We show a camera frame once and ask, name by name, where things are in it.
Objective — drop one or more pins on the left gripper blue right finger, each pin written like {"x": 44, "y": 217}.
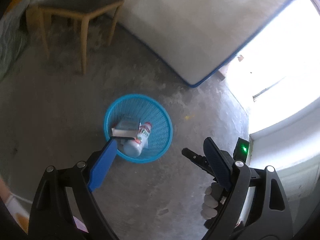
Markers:
{"x": 218, "y": 163}

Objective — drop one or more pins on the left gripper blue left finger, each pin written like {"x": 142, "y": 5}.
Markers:
{"x": 99, "y": 164}

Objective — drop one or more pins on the white yogurt bottle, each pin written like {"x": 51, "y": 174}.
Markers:
{"x": 133, "y": 148}

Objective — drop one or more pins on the grey small carton box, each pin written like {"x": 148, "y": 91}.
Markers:
{"x": 126, "y": 128}

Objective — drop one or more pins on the white gloved right hand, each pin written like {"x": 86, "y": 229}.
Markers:
{"x": 210, "y": 203}

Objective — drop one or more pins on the blue mesh waste basket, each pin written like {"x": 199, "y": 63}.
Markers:
{"x": 148, "y": 110}

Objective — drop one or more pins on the white mattress blue trim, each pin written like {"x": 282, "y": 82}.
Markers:
{"x": 195, "y": 37}

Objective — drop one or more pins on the wooden chair black seat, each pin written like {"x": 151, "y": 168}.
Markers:
{"x": 79, "y": 11}

